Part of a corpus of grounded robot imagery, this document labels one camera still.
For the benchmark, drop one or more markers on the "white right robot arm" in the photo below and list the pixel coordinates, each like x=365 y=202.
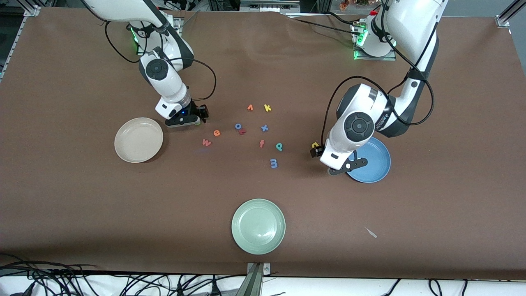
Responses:
x=162 y=74

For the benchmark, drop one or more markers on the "pale green round plate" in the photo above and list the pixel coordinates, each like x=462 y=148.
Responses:
x=258 y=226

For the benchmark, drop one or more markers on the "blue round plate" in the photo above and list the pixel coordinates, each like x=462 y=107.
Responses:
x=376 y=164

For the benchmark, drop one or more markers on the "beige round plate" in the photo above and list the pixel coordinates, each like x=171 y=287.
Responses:
x=138 y=142

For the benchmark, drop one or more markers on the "pink foam letter w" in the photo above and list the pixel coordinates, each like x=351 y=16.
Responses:
x=206 y=142

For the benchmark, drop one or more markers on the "blue foam letter m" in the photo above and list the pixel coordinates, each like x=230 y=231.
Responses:
x=273 y=163

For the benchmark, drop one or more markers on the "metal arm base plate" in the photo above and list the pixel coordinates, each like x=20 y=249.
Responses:
x=178 y=21
x=372 y=58

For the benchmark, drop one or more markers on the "teal foam letter p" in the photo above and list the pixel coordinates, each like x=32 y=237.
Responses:
x=279 y=146

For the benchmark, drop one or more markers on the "white paper scrap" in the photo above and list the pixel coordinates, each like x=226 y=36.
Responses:
x=371 y=232

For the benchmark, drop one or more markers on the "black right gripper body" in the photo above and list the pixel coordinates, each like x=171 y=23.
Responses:
x=194 y=110

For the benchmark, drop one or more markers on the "brown table cover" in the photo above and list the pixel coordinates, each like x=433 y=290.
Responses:
x=185 y=197

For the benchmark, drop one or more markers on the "metal table bracket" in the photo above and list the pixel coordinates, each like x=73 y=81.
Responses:
x=255 y=279

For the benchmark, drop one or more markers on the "aluminium frame profile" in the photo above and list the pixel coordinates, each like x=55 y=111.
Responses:
x=32 y=11
x=506 y=15

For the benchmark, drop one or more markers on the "grey metal equipment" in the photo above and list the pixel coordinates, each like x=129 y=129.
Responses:
x=269 y=5

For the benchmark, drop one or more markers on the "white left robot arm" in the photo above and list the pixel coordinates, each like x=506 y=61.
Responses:
x=411 y=24

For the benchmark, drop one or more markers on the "orange flower decoration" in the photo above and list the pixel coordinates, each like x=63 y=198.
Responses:
x=344 y=5

